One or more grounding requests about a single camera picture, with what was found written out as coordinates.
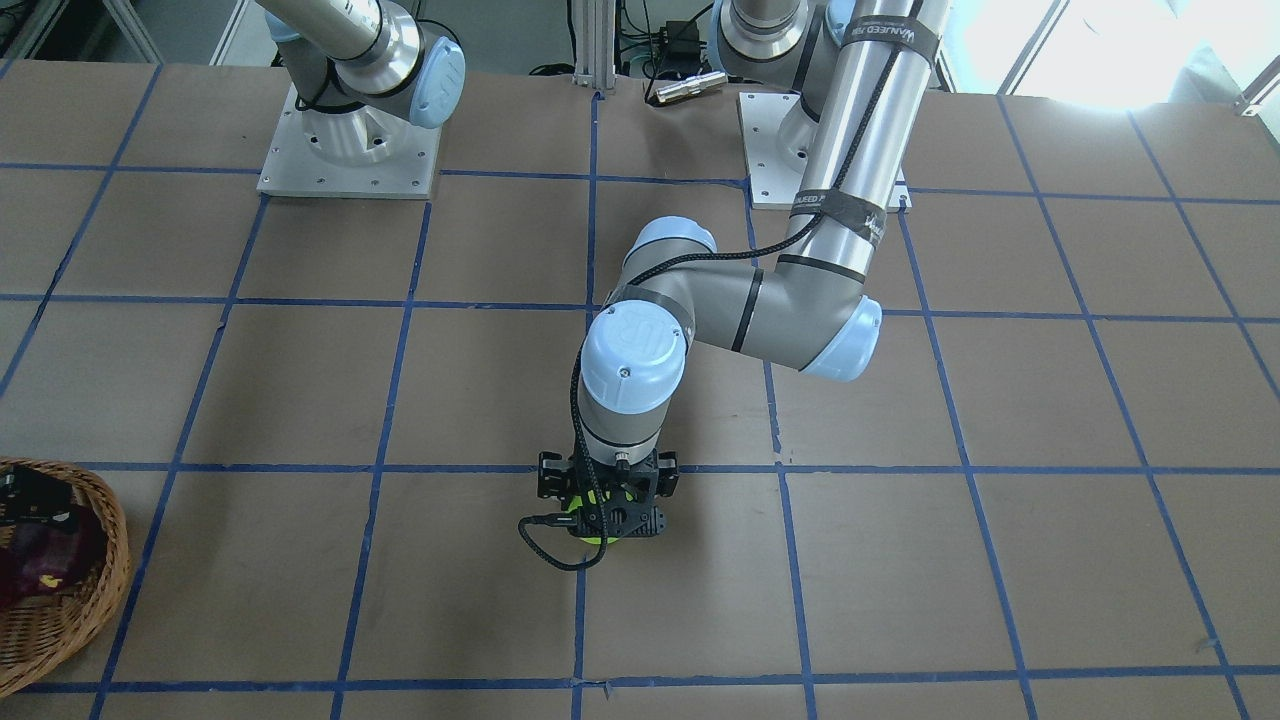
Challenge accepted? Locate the silver cylinder metal part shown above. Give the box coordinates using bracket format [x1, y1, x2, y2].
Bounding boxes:
[645, 70, 730, 108]

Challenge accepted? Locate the wicker basket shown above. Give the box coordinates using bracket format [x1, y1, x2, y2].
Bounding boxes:
[1, 456, 132, 696]

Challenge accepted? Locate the dark red apple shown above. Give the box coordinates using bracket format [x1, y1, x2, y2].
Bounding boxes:
[1, 520, 108, 609]

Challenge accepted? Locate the aluminium frame post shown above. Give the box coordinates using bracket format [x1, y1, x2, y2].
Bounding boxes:
[570, 1, 618, 94]

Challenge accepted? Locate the black power adapter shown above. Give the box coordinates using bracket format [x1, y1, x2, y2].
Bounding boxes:
[655, 20, 701, 64]

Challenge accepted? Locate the green apple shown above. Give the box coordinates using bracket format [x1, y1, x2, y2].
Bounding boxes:
[559, 491, 602, 544]

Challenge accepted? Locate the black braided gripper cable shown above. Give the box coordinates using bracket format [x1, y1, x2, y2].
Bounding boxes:
[517, 20, 906, 573]

